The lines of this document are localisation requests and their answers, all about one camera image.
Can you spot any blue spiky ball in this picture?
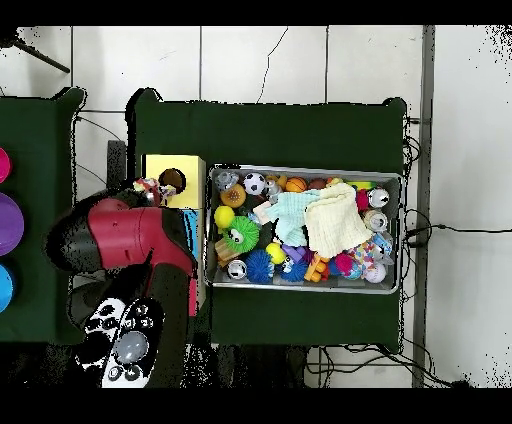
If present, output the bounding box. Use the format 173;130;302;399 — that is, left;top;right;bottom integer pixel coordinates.
244;249;276;285

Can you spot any orange ball with holes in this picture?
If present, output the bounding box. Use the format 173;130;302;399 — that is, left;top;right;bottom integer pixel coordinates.
219;183;248;209

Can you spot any shallow clear plastic bin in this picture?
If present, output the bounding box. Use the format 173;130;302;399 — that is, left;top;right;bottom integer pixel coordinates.
202;162;404;296

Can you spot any purple bowl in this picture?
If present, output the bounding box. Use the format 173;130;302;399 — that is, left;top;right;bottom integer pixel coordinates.
0;192;25;257

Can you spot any black floor cable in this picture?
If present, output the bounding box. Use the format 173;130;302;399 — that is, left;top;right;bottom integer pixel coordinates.
401;223;512;247

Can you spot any blue bowl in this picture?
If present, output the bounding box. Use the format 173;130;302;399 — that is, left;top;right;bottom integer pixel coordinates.
0;263;16;314

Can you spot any black upright stand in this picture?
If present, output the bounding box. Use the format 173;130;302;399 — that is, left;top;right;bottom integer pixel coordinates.
105;139;128;193

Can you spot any cream waffle cloth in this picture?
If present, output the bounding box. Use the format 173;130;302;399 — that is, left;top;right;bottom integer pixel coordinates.
303;182;374;260

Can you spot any small soccer ball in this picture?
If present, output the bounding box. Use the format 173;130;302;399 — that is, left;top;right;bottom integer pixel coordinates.
242;171;268;196

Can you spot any yellow ball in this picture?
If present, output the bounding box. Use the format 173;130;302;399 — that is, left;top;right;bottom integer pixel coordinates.
213;205;236;230

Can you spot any light blue cloth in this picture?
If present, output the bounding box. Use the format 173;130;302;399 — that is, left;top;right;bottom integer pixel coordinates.
263;189;321;247

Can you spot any white baseball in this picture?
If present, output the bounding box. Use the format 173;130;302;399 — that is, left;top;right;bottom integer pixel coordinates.
362;262;388;284

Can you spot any wooden box with three holes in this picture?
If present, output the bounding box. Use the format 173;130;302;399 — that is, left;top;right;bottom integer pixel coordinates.
142;154;208;317

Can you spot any green spiky ball with eyes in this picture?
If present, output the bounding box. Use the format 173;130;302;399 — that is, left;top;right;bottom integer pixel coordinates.
222;215;261;254

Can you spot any small orange basketball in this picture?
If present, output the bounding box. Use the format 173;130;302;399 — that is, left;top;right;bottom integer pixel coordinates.
284;176;308;195

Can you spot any pink bowl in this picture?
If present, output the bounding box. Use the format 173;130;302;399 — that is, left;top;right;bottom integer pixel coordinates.
0;146;13;185

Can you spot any dark green side table cloth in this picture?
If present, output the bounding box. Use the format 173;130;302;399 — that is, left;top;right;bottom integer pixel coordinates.
0;86;91;346

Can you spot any black tripod leg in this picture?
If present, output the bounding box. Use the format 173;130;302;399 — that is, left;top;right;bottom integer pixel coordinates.
0;27;71;74

